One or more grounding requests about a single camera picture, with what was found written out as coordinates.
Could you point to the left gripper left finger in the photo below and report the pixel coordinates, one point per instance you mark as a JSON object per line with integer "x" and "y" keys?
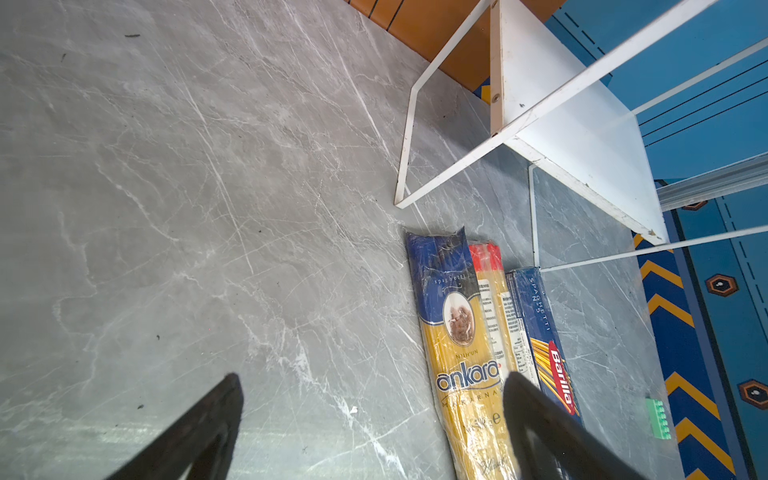
{"x": 199, "y": 444}

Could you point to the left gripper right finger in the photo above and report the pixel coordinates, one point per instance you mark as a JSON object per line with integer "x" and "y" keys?
{"x": 549, "y": 444}

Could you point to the red-ended clear spaghetti bag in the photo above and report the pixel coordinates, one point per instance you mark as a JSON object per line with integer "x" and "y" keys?
{"x": 508, "y": 337}

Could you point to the blue Ankara spaghetti bag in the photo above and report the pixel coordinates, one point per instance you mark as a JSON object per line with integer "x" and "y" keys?
{"x": 466, "y": 359}

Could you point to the white two-tier metal shelf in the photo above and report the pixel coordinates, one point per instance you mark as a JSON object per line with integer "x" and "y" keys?
{"x": 557, "y": 113}

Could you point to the green toy brick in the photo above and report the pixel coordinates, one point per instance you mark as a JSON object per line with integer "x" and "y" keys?
{"x": 658, "y": 419}

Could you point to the blue Barilla spaghetti box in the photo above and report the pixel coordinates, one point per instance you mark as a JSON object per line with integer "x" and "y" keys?
{"x": 542, "y": 339}

